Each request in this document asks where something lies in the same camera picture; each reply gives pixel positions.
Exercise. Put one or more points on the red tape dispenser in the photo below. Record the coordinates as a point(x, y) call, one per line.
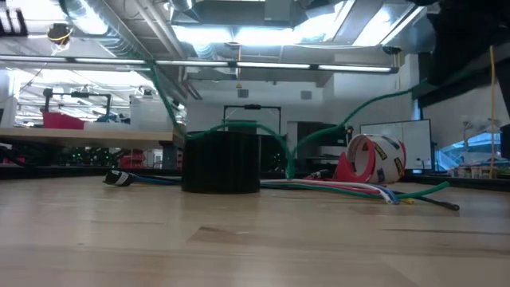
point(346, 171)

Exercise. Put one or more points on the black cabinet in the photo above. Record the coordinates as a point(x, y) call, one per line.
point(315, 147)

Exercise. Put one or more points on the long strip light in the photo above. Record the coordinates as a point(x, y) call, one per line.
point(191, 63)

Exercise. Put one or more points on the white translucent bin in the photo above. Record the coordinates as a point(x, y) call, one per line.
point(153, 115)

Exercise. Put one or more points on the red bin stack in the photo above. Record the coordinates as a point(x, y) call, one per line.
point(131, 159)

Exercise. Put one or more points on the black plug white label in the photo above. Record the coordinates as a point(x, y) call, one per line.
point(115, 178)

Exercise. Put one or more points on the whiteboard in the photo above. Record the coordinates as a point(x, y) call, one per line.
point(414, 143)

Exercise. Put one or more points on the red storage bin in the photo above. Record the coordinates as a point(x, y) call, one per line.
point(63, 120)

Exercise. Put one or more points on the black gantry frame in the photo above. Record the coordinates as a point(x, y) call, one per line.
point(79, 95)
point(252, 107)

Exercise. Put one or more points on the grey wall vent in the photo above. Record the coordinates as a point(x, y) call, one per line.
point(306, 95)
point(243, 93)

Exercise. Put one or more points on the wheeled grey frame workbench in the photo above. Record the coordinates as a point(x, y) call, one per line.
point(79, 137)

